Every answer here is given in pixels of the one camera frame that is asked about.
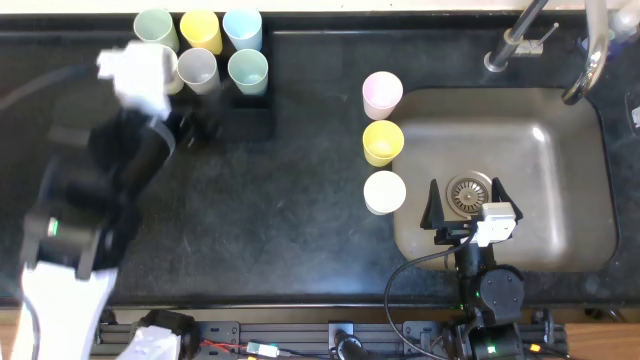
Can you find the yellow cup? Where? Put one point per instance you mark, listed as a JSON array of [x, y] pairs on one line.
[[200, 27], [382, 142]]

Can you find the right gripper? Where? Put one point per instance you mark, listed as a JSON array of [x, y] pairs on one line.
[[452, 235]]

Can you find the steel tap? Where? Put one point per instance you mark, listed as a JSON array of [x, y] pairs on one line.
[[597, 50]]

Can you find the blue cup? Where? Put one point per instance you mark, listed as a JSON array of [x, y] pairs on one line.
[[242, 25]]

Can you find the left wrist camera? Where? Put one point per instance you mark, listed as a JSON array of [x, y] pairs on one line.
[[140, 75]]

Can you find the grey cup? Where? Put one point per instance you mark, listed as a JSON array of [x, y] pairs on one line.
[[197, 67]]

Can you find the blue soap bottle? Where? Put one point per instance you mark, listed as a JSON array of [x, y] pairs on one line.
[[625, 22]]

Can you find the white cup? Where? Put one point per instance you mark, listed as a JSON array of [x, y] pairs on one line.
[[384, 192], [177, 75]]

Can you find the steel sink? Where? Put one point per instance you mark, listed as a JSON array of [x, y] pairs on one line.
[[550, 190]]

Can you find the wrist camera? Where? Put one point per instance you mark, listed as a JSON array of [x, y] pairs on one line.
[[140, 75], [496, 222]]

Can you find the green cup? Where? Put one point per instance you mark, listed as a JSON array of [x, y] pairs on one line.
[[155, 25], [247, 70]]

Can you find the mounting rail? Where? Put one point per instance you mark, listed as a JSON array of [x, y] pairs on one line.
[[300, 335]]

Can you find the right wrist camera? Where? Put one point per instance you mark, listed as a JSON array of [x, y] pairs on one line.
[[496, 222]]

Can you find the black tray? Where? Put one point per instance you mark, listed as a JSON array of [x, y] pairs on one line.
[[250, 122]]

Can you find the pink cup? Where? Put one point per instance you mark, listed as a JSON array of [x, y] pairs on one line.
[[381, 92]]

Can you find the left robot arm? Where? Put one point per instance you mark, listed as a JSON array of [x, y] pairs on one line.
[[65, 310]]

